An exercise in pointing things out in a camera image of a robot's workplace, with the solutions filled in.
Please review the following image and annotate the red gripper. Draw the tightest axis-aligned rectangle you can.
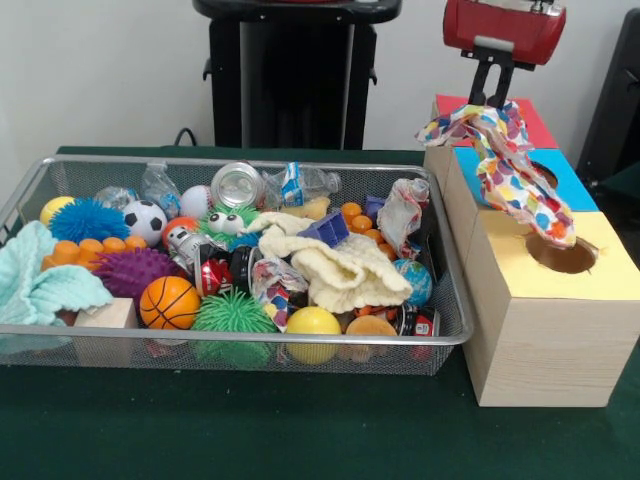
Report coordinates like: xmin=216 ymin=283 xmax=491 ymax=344
xmin=442 ymin=0 xmax=568 ymax=109

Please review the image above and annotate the colourful dotted cloth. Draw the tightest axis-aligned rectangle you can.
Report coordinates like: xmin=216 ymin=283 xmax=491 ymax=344
xmin=414 ymin=99 xmax=579 ymax=250

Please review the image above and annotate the wooden box with three holes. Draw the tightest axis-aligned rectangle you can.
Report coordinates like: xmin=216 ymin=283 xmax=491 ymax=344
xmin=423 ymin=94 xmax=640 ymax=408

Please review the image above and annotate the silver mesh bin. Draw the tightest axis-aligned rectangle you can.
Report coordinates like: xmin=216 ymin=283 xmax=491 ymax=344
xmin=0 ymin=154 xmax=475 ymax=377

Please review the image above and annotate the dark green tablecloth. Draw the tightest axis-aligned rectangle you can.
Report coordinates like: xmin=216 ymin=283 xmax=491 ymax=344
xmin=597 ymin=159 xmax=640 ymax=201
xmin=0 ymin=144 xmax=640 ymax=480

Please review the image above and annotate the blue globe ball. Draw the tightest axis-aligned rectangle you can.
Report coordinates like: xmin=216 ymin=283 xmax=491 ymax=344
xmin=391 ymin=258 xmax=434 ymax=307

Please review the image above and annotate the purple toy block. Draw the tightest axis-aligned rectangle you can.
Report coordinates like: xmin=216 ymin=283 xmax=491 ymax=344
xmin=297 ymin=209 xmax=351 ymax=246

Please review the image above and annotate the cream knitted cloth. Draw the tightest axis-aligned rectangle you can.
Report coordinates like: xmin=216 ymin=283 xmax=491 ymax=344
xmin=247 ymin=209 xmax=414 ymax=315

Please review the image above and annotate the smooth yellow ball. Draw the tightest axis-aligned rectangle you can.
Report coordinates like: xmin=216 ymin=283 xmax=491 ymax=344
xmin=285 ymin=305 xmax=344 ymax=365

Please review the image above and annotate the green spiky rubber ball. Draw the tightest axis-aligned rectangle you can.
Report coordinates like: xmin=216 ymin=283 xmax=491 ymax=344
xmin=191 ymin=292 xmax=279 ymax=334

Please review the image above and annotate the small soccer ball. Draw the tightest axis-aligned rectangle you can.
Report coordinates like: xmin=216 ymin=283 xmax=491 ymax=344
xmin=122 ymin=199 xmax=169 ymax=235

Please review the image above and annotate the orange toy basketball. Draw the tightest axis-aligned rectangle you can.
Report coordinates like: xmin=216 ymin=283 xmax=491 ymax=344
xmin=138 ymin=275 xmax=202 ymax=331

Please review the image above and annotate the purple spiky ball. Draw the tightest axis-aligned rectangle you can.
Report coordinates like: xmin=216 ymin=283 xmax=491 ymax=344
xmin=92 ymin=248 xmax=176 ymax=299

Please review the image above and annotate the blue spiky rubber ball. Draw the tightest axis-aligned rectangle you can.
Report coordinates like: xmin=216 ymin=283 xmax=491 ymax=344
xmin=48 ymin=197 xmax=131 ymax=244

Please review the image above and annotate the mint green cloth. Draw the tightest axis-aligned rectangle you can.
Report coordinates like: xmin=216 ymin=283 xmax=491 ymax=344
xmin=0 ymin=219 xmax=115 ymax=326

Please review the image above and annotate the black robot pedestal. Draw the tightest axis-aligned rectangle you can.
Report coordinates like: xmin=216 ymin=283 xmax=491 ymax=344
xmin=192 ymin=0 xmax=404 ymax=150

